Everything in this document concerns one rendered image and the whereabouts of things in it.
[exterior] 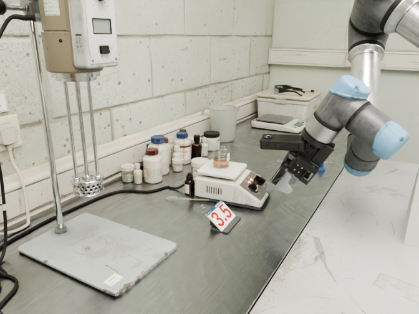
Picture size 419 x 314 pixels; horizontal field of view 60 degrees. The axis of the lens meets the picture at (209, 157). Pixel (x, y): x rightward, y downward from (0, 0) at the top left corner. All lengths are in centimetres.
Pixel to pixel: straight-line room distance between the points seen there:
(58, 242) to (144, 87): 69
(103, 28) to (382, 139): 58
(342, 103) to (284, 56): 158
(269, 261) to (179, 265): 19
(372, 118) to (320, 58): 153
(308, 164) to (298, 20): 160
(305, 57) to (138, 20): 128
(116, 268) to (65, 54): 42
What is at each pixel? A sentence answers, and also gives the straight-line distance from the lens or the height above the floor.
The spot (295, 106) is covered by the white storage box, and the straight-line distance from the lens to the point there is 203.
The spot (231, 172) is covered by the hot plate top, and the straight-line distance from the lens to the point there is 103.
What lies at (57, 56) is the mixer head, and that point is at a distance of 71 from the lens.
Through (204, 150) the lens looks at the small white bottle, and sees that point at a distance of 142.
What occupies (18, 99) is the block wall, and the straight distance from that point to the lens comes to 104.
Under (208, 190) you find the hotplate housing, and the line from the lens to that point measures 104.
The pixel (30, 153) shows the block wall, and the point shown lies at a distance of 108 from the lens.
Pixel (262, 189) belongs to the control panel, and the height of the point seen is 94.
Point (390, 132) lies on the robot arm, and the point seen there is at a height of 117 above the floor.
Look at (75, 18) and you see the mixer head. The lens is 68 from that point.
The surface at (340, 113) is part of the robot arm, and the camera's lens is 84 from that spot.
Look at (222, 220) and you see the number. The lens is 92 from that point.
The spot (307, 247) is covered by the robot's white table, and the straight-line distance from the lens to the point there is 88.
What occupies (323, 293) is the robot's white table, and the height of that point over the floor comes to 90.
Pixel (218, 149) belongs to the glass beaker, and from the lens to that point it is 103.
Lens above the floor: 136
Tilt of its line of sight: 19 degrees down
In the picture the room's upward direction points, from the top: 1 degrees clockwise
